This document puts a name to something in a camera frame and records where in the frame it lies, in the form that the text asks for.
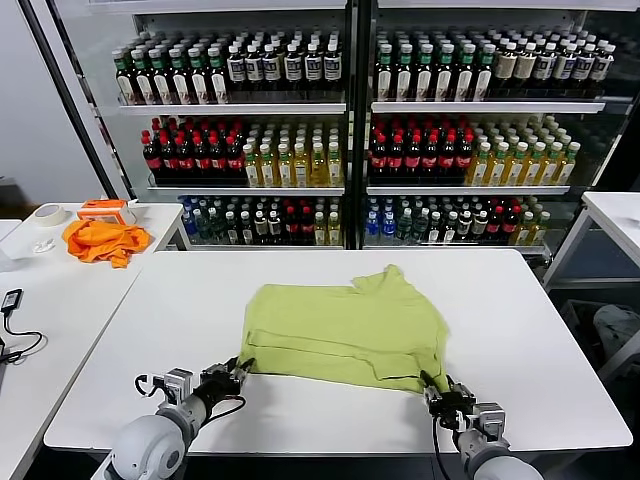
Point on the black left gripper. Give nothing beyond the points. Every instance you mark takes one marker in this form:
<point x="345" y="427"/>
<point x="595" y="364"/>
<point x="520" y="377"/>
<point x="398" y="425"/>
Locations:
<point x="217" y="387"/>

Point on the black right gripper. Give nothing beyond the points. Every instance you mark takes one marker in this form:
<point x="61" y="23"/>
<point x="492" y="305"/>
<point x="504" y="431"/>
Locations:
<point x="452" y="410"/>

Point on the light green printed T-shirt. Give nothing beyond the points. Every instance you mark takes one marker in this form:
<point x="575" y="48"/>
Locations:
<point x="340" y="325"/>

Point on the grey silver left robot arm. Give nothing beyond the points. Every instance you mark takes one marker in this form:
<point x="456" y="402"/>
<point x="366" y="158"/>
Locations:
<point x="145" y="450"/>

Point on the grey silver right robot arm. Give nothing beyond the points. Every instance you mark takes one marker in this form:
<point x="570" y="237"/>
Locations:
<point x="500" y="467"/>

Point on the small dark tea bottle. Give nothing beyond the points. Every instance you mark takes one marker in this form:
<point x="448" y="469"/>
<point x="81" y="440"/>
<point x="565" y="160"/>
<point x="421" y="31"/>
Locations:
<point x="245" y="229"/>
<point x="435" y="229"/>
<point x="230" y="229"/>
<point x="450" y="229"/>

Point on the small clear green bottle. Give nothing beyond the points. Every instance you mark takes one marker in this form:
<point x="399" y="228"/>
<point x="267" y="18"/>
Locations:
<point x="216" y="229"/>
<point x="406" y="229"/>
<point x="202" y="229"/>
<point x="421" y="229"/>

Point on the small white label dark bottle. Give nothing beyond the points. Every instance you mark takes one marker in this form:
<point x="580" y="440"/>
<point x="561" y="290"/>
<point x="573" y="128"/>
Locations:
<point x="260" y="229"/>
<point x="465" y="229"/>
<point x="480" y="229"/>
<point x="274" y="229"/>

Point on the small blue water bottle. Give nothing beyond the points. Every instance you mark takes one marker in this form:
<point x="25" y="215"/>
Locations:
<point x="372" y="229"/>
<point x="188" y="226"/>
<point x="389" y="229"/>

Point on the small red cap cola bottle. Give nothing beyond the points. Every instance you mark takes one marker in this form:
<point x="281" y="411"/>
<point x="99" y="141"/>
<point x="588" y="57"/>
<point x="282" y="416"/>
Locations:
<point x="495" y="226"/>
<point x="292" y="229"/>
<point x="510" y="226"/>
<point x="306" y="229"/>

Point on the small yellow juice bottle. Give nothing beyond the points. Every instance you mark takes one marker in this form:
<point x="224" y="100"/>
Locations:
<point x="321" y="231"/>
<point x="540" y="231"/>
<point x="524" y="231"/>
<point x="334" y="231"/>

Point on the white side table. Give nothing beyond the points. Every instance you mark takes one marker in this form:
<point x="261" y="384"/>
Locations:
<point x="616" y="211"/>
<point x="161" y="219"/>

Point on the crumpled orange cloth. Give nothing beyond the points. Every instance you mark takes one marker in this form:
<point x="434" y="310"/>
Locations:
<point x="101" y="244"/>

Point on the grey fabric bundle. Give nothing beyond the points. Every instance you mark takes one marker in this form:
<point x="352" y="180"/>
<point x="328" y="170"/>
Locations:
<point x="618" y="326"/>

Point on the yellow juice bottle white cap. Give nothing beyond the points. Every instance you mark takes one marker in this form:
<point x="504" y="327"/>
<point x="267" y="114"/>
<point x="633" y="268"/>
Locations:
<point x="285" y="171"/>
<point x="480" y="169"/>
<point x="497" y="169"/>
<point x="268" y="171"/>
<point x="516" y="169"/>
<point x="251" y="171"/>
<point x="534" y="169"/>
<point x="302" y="170"/>
<point x="335" y="169"/>
<point x="552" y="169"/>
<point x="568" y="169"/>
<point x="319" y="170"/>

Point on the orange and white box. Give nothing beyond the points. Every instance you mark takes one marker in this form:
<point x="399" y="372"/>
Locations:
<point x="101" y="207"/>

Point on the small black flat device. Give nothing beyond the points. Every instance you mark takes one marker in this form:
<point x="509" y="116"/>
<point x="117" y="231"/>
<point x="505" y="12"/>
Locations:
<point x="12" y="300"/>

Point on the beige masking tape roll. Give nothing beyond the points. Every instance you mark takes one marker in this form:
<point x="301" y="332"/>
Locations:
<point x="51" y="225"/>

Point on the green cap dark tea bottle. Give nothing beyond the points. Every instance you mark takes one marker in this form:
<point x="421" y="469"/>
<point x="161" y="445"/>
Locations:
<point x="122" y="76"/>
<point x="217" y="76"/>
<point x="197" y="76"/>
<point x="384" y="76"/>
<point x="141" y="76"/>
<point x="178" y="76"/>
<point x="445" y="76"/>
<point x="424" y="76"/>
<point x="465" y="76"/>
<point x="159" y="76"/>
<point x="484" y="76"/>
<point x="404" y="76"/>

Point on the navy label dark drink bottle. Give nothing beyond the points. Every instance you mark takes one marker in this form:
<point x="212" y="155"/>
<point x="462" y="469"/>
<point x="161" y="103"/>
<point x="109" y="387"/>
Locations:
<point x="331" y="67"/>
<point x="253" y="69"/>
<point x="583" y="66"/>
<point x="235" y="69"/>
<point x="312" y="67"/>
<point x="271" y="68"/>
<point x="292" y="68"/>
<point x="564" y="66"/>
<point x="545" y="66"/>
<point x="602" y="66"/>

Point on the beige label dark drink bottle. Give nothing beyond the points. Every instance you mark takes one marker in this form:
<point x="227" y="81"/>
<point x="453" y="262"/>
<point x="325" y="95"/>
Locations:
<point x="506" y="66"/>
<point x="525" y="66"/>

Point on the white drinks display cabinet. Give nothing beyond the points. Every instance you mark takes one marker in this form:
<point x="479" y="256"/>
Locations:
<point x="216" y="5"/>
<point x="476" y="4"/>

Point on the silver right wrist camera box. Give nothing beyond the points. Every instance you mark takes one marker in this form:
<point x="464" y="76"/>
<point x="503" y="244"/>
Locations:
<point x="490" y="420"/>

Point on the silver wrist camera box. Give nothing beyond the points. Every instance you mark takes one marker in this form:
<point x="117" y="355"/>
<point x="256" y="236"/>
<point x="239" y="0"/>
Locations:
<point x="490" y="420"/>
<point x="175" y="385"/>

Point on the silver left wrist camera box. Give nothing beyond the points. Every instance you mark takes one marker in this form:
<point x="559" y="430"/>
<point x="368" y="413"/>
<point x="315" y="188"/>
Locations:
<point x="175" y="385"/>

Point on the black cabinet centre post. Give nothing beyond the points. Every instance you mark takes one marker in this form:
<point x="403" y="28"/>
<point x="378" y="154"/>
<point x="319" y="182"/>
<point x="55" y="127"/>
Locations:
<point x="362" y="150"/>

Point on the black slanted frame bar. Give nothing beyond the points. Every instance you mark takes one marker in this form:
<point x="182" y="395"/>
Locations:
<point x="71" y="101"/>

